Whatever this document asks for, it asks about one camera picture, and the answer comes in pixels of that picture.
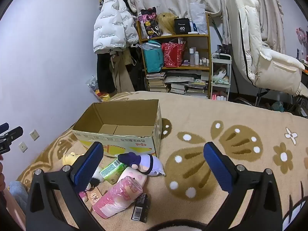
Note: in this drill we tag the stack of books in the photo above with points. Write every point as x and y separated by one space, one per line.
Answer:
178 86

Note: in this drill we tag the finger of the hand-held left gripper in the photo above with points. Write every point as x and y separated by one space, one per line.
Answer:
13 133
4 127

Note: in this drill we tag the blond wig head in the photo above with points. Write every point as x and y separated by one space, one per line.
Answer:
166 22

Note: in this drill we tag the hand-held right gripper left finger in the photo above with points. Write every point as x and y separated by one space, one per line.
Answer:
88 167

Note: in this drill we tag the row of cosmetic bottles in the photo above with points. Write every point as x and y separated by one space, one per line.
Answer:
196 57

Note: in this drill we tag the pink plastic package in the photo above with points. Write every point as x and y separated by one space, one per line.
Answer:
115 197

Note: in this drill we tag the white puffer jacket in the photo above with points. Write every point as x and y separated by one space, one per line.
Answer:
113 21

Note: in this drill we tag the black barcode box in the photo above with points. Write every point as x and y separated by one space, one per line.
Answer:
140 207

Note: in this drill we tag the beige coat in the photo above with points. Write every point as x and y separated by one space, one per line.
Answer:
122 72

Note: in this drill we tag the white storage cart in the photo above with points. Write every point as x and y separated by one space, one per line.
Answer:
229 77

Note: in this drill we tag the red patterned bag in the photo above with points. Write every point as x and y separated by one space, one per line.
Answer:
172 55

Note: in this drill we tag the black box white print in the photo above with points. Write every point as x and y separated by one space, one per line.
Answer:
182 26

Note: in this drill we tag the pink plush toy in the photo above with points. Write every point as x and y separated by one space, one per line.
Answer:
84 195

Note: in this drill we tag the calico cat plush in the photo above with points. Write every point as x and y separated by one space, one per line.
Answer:
220 72

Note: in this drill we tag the clear plastic bag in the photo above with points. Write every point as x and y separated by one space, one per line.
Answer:
149 45

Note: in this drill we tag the bear sticker card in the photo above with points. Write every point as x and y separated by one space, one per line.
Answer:
94 197

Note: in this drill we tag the green tissue pack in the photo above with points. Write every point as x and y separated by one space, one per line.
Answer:
112 170

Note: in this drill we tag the black printed bag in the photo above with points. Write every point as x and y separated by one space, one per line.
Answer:
149 22

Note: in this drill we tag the row of pink white bottles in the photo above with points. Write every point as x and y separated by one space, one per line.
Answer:
219 98

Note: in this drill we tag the black white plush toy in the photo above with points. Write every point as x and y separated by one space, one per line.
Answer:
97 174

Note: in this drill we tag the blue grey cloth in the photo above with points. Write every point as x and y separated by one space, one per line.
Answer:
19 193

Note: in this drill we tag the black hanging garment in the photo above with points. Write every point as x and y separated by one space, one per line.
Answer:
104 72

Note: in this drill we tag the pink pig soft toy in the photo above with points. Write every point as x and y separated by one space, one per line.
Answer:
134 176

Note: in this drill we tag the teal bag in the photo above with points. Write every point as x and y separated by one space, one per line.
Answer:
154 59

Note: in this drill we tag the white wall outlet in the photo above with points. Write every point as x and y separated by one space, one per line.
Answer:
34 134
23 146

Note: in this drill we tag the purple plush doll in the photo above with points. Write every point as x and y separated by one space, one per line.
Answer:
144 163

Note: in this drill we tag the plastic bag of snacks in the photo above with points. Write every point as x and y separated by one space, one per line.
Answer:
92 84

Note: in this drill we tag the yellow plush bear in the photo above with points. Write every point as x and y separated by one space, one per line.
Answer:
69 158

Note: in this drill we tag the pink fan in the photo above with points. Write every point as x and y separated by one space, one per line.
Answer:
302 36

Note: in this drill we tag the wooden shelf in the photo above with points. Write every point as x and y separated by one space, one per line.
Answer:
187 36

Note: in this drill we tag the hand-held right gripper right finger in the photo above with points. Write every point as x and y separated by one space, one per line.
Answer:
217 170

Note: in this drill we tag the white plastic bag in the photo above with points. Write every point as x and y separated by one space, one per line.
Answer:
198 16

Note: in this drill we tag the brown cardboard box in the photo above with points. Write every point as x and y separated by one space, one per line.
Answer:
134 144

